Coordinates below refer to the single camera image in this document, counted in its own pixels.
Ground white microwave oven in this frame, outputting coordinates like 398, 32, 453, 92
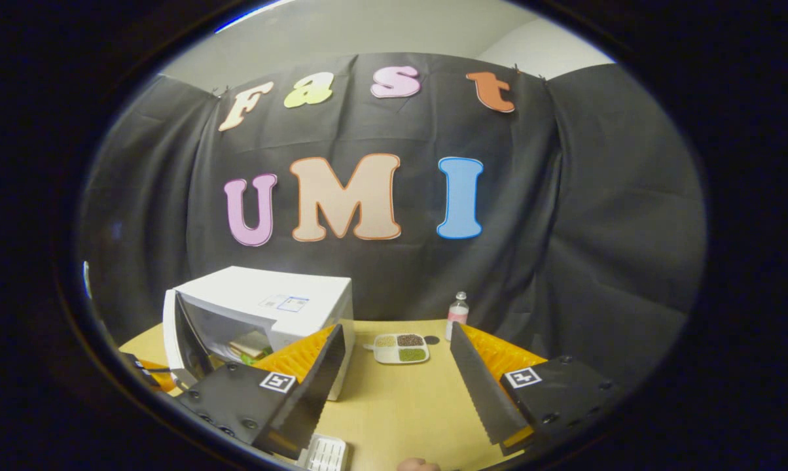
163, 266, 356, 402

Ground black backdrop cloth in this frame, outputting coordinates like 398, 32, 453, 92
80, 52, 707, 393

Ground clear bottle with pink label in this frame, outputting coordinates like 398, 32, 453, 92
445, 292, 471, 341

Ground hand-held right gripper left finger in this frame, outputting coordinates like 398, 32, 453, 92
177, 323, 347, 459

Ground white sandwich holder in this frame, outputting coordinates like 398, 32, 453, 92
300, 434, 349, 471

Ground white divided tray of grains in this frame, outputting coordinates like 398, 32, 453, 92
373, 333, 431, 365

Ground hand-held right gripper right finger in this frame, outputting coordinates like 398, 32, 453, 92
449, 321, 625, 457

